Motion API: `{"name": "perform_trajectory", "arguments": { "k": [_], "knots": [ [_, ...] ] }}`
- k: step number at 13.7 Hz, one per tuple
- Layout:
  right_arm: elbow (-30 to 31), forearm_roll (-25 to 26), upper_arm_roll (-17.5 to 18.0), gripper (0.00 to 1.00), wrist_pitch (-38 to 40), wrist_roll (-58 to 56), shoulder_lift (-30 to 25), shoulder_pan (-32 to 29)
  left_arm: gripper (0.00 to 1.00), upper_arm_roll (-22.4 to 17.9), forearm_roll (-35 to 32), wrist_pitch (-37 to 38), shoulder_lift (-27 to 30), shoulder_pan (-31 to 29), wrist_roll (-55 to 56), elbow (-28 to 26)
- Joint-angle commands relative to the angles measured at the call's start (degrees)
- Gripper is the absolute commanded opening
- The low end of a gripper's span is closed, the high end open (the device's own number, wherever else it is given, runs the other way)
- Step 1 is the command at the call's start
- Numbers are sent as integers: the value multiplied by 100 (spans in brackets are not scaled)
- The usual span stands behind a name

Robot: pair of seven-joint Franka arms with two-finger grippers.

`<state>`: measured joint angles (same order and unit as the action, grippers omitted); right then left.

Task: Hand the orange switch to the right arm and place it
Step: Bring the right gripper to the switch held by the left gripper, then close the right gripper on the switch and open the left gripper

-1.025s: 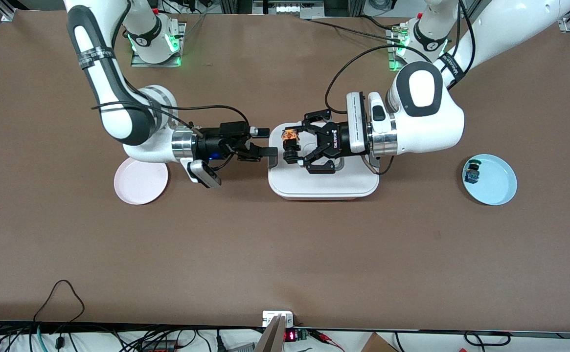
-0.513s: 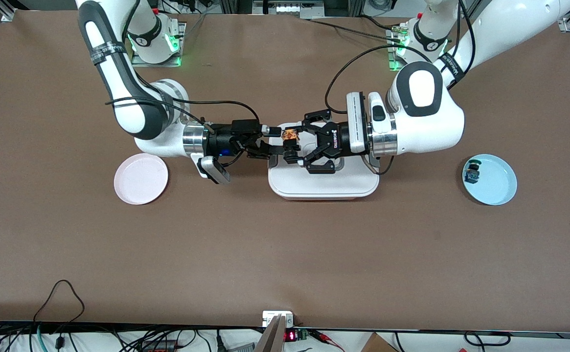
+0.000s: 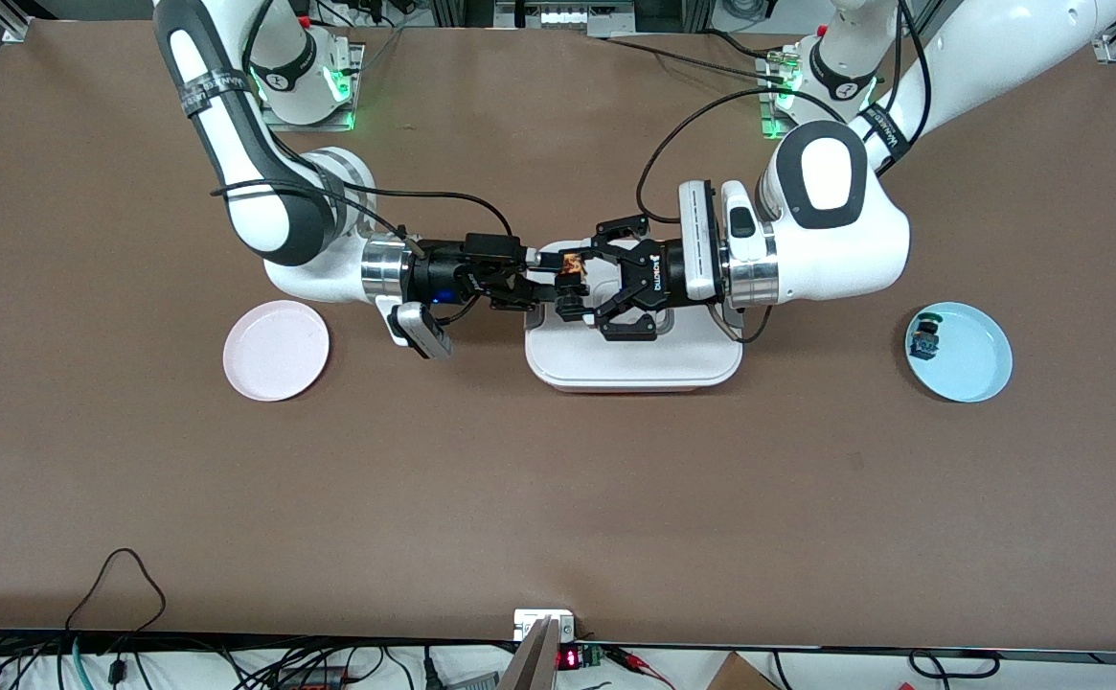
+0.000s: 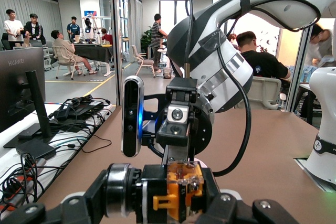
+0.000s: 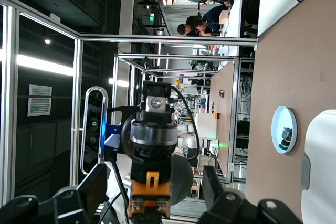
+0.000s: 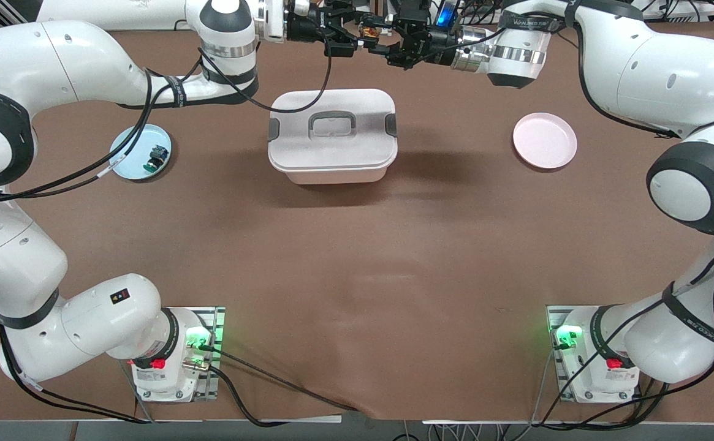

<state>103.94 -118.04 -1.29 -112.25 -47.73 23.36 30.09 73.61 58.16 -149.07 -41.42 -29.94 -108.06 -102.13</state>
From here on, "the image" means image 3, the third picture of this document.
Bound orange black switch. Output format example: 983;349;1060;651
558;251;590;323

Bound pink round plate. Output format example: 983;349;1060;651
222;300;330;403

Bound white power outlet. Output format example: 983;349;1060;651
513;609;577;641

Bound light blue round plate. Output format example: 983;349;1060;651
904;301;1014;403

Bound grey metal bar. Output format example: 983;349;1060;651
500;616;560;690

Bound brown cardboard piece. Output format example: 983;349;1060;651
706;652;781;690

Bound white lunch box grey handle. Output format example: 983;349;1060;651
524;240;744;394

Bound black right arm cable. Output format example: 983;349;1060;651
211;177;518;322

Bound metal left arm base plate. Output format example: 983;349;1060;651
757;48;863;142

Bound black cable across table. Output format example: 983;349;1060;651
604;36;788;80

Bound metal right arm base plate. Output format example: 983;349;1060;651
256;43;365;132

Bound aluminium frame structure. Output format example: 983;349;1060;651
428;0;712;39

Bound green blue switch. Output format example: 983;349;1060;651
910;311;944;360

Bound red wires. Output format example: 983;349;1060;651
610;648;675;687

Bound thin black looped cable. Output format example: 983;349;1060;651
63;547;168;635

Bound black oval cable loop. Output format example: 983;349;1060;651
907;649;1001;679

